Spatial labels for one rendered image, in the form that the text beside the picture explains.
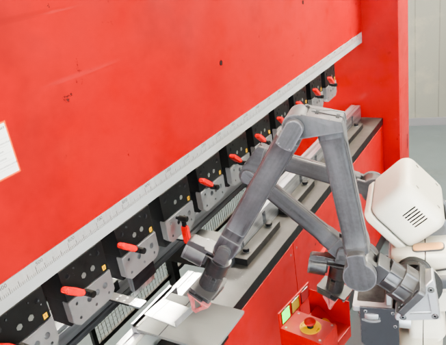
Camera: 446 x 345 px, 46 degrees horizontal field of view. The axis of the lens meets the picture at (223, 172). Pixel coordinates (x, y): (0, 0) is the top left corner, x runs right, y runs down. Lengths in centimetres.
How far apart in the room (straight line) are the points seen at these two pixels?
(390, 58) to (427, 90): 246
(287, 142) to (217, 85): 69
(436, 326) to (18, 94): 121
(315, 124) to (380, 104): 225
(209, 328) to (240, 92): 84
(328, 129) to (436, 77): 458
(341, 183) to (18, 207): 70
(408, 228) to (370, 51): 204
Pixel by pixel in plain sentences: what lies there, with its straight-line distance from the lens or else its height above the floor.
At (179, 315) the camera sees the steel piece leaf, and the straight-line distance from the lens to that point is 161.
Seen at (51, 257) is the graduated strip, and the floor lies 138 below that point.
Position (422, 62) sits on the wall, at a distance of 563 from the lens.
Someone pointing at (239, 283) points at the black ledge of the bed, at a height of 87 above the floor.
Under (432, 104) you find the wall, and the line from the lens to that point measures 575.
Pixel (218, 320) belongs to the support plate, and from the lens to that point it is 156.
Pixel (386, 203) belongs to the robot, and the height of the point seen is 134.
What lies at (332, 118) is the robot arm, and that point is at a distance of 113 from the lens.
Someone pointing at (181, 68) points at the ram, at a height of 166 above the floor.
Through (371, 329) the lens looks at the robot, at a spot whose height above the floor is 97.
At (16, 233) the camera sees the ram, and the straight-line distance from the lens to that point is 120.
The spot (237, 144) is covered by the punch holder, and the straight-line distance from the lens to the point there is 191.
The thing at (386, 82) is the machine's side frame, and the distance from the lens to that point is 332.
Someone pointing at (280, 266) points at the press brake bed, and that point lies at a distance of 210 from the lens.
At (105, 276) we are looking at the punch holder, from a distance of 141.
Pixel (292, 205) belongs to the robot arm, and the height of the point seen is 120.
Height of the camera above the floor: 197
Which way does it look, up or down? 23 degrees down
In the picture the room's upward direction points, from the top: 9 degrees counter-clockwise
